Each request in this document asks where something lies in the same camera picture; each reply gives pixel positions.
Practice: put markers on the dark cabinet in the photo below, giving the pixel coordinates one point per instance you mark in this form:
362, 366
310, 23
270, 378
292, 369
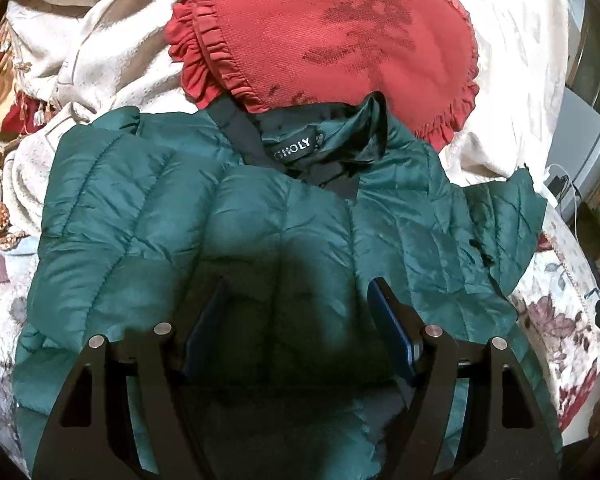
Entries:
597, 45

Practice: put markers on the light blue cloth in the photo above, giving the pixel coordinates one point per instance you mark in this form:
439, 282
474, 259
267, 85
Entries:
22, 246

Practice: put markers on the green puffer jacket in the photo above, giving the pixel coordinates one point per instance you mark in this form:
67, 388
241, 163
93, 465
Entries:
280, 220

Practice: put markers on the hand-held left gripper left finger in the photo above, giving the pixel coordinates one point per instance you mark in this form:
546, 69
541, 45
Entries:
206, 332

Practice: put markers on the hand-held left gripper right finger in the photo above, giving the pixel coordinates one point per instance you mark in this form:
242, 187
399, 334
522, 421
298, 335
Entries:
391, 332

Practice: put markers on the white appliance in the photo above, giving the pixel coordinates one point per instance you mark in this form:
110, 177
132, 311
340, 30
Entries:
595, 140

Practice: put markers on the red gold patterned cloth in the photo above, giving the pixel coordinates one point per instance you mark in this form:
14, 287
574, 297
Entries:
0, 90

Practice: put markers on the red ruffled heart pillow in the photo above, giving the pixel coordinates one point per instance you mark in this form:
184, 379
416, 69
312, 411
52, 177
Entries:
305, 25

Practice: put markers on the white floral blanket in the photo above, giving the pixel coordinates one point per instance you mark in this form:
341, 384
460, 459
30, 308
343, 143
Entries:
555, 310

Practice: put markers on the cream textured bedspread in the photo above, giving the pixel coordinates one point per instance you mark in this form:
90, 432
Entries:
120, 35

